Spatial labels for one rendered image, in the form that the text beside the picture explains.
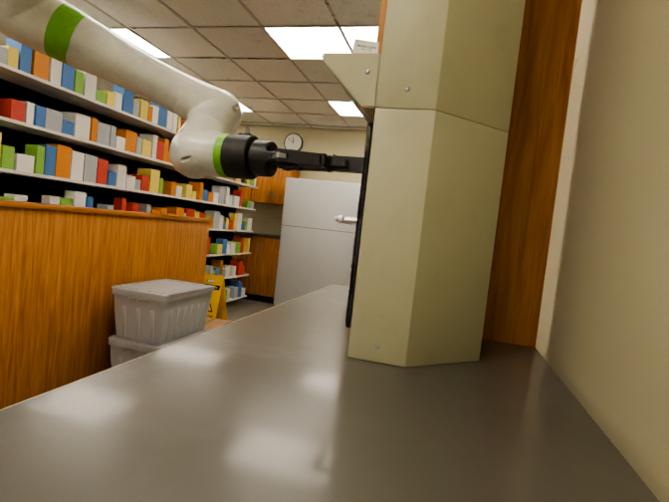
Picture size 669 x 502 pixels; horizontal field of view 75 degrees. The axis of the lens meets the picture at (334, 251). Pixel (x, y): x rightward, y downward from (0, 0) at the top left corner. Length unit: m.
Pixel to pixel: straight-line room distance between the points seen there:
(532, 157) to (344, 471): 0.92
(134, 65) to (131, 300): 2.15
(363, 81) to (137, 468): 0.70
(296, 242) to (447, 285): 5.23
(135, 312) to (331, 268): 3.36
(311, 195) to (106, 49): 5.05
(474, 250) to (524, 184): 0.34
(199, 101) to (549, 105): 0.83
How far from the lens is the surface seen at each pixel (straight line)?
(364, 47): 0.99
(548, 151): 1.22
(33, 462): 0.52
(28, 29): 1.15
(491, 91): 0.95
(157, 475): 0.48
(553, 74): 1.27
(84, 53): 1.11
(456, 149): 0.87
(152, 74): 1.08
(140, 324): 3.06
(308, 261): 5.99
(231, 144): 0.94
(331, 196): 5.92
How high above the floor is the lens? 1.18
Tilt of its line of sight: 3 degrees down
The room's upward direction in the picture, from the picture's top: 6 degrees clockwise
